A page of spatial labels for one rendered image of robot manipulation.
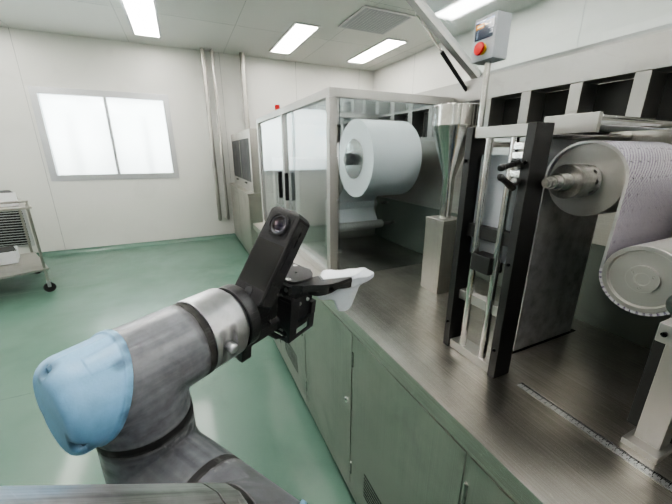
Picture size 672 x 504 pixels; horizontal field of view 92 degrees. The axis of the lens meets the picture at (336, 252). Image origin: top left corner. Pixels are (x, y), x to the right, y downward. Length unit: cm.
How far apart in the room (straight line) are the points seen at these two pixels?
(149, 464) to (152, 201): 543
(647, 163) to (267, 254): 71
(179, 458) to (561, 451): 61
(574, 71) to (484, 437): 99
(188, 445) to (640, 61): 118
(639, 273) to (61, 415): 80
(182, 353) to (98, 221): 556
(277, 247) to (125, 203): 541
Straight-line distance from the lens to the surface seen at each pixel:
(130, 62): 577
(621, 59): 119
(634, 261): 78
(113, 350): 29
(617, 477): 76
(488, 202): 80
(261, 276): 37
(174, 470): 33
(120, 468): 34
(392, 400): 98
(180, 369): 31
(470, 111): 113
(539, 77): 130
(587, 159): 81
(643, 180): 82
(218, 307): 33
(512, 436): 74
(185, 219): 572
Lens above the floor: 139
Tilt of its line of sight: 17 degrees down
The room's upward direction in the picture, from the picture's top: straight up
